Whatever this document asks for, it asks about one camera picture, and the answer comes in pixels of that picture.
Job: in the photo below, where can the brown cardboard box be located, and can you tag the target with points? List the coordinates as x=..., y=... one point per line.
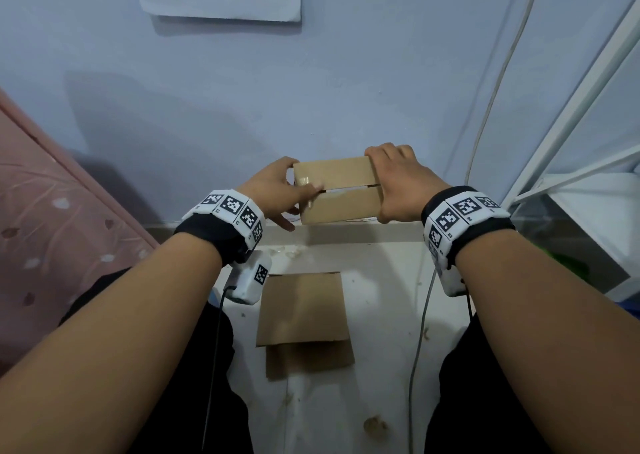
x=337, y=191

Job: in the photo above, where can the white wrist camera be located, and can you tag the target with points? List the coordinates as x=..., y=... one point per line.
x=251, y=277
x=450, y=277

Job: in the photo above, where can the person's right fingers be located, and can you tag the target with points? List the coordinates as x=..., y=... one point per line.
x=390, y=151

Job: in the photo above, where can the white metal shelf rack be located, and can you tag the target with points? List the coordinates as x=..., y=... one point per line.
x=585, y=168

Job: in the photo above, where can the person's left forearm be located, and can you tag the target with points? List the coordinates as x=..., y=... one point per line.
x=107, y=348

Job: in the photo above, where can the person's right hand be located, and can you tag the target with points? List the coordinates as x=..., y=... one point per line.
x=402, y=188

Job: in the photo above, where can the pink patterned bed sheet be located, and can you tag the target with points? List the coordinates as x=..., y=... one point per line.
x=52, y=238

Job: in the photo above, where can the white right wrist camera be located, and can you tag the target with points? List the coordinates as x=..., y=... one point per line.
x=450, y=277

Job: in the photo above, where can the left wrist marker band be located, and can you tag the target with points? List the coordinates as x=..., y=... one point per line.
x=227, y=223

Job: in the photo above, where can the flat brown cardboard piece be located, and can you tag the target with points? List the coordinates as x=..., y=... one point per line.
x=304, y=322

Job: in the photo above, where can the wrist marker band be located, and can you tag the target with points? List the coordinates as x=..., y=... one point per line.
x=227, y=223
x=462, y=221

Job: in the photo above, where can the right wrist marker band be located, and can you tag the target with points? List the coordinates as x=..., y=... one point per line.
x=462, y=221

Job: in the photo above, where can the person's left thumb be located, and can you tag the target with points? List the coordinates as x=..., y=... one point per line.
x=284, y=221

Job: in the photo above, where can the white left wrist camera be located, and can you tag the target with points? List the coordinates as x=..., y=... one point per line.
x=251, y=277

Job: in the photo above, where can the person's black trousers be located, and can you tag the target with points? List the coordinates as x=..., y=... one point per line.
x=200, y=383

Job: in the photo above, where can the person's left hand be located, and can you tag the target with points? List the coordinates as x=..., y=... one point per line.
x=267, y=191

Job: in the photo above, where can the person's right forearm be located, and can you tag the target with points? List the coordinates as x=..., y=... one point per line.
x=545, y=343

